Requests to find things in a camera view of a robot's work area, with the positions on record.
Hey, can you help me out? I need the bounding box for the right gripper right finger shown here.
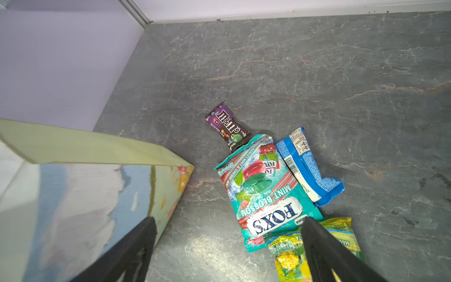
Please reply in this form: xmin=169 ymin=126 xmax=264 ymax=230
xmin=301 ymin=217 xmax=385 ymax=282

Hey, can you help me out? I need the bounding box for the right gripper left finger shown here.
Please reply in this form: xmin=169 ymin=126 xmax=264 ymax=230
xmin=72 ymin=217 xmax=157 ymax=282

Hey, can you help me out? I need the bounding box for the paper bag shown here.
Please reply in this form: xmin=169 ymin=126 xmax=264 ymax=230
xmin=1 ymin=119 xmax=194 ymax=282

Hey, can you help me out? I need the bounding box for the purple M&M's packet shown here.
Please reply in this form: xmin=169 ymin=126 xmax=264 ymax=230
xmin=204 ymin=102 xmax=253 ymax=153

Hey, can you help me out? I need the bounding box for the yellow green Fox's bag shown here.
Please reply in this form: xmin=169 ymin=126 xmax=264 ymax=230
xmin=268 ymin=217 xmax=364 ymax=282

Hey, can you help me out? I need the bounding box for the teal Fox's mint bag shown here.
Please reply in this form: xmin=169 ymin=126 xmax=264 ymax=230
xmin=215 ymin=134 xmax=323 ymax=253

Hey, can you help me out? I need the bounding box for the blue snack packet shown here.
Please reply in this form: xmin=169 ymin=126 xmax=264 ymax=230
xmin=276 ymin=127 xmax=345 ymax=207

